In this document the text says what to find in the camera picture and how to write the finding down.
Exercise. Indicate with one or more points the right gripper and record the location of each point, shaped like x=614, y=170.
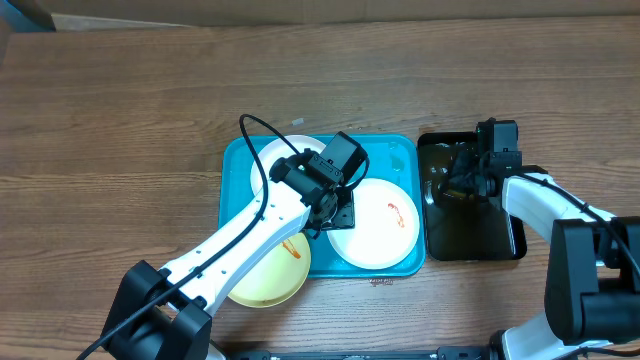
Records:
x=465, y=182

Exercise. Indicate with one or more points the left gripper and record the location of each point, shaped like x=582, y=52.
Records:
x=347, y=216

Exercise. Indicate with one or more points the green yellow sponge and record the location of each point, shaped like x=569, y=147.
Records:
x=459, y=195

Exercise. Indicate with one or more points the white plate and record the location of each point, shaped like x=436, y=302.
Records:
x=278, y=149
x=376, y=242

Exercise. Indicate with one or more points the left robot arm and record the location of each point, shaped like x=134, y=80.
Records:
x=167, y=313

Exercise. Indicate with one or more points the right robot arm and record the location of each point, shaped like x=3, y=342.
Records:
x=591, y=300

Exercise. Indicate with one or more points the black water tray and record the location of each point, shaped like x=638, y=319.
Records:
x=458, y=230

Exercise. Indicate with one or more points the teal plastic tray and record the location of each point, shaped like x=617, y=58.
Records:
x=393, y=158

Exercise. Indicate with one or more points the ketchup stain on yellow plate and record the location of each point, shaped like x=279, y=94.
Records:
x=289, y=246

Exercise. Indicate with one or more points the ketchup stain right plate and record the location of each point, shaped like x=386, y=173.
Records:
x=398, y=218

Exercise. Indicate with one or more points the yellow plate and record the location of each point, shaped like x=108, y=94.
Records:
x=276, y=277

